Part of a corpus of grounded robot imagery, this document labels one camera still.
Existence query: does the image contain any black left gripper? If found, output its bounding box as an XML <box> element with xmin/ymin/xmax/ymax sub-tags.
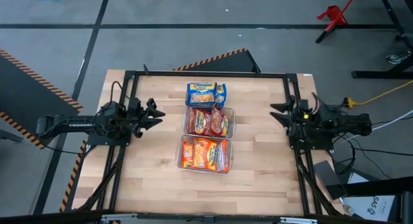
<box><xmin>126</xmin><ymin>96</ymin><xmax>166</xmax><ymax>140</ymax></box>

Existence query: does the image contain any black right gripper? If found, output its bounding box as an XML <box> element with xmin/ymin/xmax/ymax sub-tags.
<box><xmin>269</xmin><ymin>95</ymin><xmax>313</xmax><ymax>138</ymax></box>

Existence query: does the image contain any clear plastic bin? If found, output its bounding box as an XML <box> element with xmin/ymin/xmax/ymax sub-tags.
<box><xmin>176</xmin><ymin>134</ymin><xmax>234</xmax><ymax>176</ymax></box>
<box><xmin>182</xmin><ymin>105</ymin><xmax>237</xmax><ymax>140</ymax></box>

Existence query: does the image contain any smoky grey plastic bin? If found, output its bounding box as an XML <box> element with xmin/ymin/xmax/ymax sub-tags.
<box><xmin>185</xmin><ymin>81</ymin><xmax>228</xmax><ymax>110</ymax></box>

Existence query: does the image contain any hazard-striped black floor mat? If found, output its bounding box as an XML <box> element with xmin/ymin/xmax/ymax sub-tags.
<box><xmin>0</xmin><ymin>48</ymin><xmax>84</xmax><ymax>150</ymax></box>
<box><xmin>173</xmin><ymin>48</ymin><xmax>261</xmax><ymax>74</ymax></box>

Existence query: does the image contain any black flat box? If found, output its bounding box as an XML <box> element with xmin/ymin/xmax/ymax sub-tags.
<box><xmin>312</xmin><ymin>159</ymin><xmax>348</xmax><ymax>201</ymax></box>

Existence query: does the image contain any black-yellow hazard floor strip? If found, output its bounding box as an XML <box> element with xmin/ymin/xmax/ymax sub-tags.
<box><xmin>59</xmin><ymin>139</ymin><xmax>88</xmax><ymax>214</ymax></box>

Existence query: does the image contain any red metal stand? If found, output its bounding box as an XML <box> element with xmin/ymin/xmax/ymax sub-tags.
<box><xmin>315</xmin><ymin>0</ymin><xmax>361</xmax><ymax>45</ymax></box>

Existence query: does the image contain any black metal stand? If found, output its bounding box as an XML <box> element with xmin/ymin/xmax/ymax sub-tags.
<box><xmin>341</xmin><ymin>176</ymin><xmax>413</xmax><ymax>224</ymax></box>

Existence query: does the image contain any white paper sign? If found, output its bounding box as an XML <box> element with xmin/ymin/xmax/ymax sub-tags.
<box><xmin>341</xmin><ymin>171</ymin><xmax>398</xmax><ymax>223</ymax></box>

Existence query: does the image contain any person's shoe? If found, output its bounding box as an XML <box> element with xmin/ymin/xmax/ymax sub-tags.
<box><xmin>385</xmin><ymin>51</ymin><xmax>411</xmax><ymax>65</ymax></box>

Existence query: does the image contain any grey metal leg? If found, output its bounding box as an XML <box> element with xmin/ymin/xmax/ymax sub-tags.
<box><xmin>0</xmin><ymin>128</ymin><xmax>24</xmax><ymax>143</ymax></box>

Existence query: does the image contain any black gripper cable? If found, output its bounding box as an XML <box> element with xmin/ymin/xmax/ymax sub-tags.
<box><xmin>108</xmin><ymin>80</ymin><xmax>130</xmax><ymax>104</ymax></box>

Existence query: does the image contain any black aluminium table frame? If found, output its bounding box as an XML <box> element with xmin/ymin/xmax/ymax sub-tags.
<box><xmin>72</xmin><ymin>64</ymin><xmax>345</xmax><ymax>218</ymax></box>

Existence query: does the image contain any black metal desk frame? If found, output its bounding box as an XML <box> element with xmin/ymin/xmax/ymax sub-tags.
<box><xmin>324</xmin><ymin>0</ymin><xmax>413</xmax><ymax>80</ymax></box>

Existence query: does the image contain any yellow power cable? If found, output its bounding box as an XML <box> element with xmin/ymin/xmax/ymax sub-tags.
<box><xmin>343</xmin><ymin>79</ymin><xmax>413</xmax><ymax>109</ymax></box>

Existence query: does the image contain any silver metal bracket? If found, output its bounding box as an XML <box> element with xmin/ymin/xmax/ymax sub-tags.
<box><xmin>101</xmin><ymin>212</ymin><xmax>139</xmax><ymax>223</ymax></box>
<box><xmin>279</xmin><ymin>216</ymin><xmax>319</xmax><ymax>224</ymax></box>

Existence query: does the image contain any white cable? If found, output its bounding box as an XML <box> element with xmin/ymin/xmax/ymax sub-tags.
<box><xmin>341</xmin><ymin>109</ymin><xmax>413</xmax><ymax>144</ymax></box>

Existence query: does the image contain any black floor cable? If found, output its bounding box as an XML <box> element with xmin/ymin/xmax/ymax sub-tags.
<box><xmin>351</xmin><ymin>145</ymin><xmax>413</xmax><ymax>158</ymax></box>

